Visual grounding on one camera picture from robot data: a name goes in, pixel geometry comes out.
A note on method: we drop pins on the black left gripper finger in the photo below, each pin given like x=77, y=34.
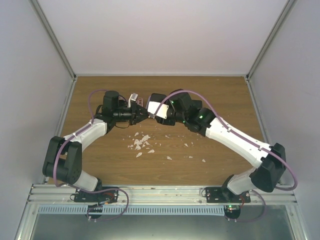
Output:
x=141, y=117
x=140, y=110

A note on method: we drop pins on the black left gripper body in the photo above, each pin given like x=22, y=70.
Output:
x=133, y=116

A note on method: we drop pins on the pink phone case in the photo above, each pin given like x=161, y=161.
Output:
x=140, y=100

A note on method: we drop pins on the black phone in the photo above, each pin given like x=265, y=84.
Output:
x=197, y=104
x=157, y=97

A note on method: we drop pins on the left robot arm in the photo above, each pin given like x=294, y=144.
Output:
x=64, y=157

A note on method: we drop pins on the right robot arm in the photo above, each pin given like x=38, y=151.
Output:
x=267, y=160

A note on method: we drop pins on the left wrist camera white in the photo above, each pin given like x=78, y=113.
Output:
x=132, y=99

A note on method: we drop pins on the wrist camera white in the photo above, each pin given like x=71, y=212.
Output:
x=132, y=99
x=153, y=111

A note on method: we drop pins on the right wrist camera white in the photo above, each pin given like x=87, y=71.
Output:
x=153, y=111

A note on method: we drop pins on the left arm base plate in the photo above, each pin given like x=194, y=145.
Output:
x=97, y=200

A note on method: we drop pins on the grey slotted cable duct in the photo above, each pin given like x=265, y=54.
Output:
x=181, y=210

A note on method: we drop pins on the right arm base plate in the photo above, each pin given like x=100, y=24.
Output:
x=232, y=203

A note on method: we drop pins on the aluminium rail frame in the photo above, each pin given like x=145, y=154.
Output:
x=154, y=195

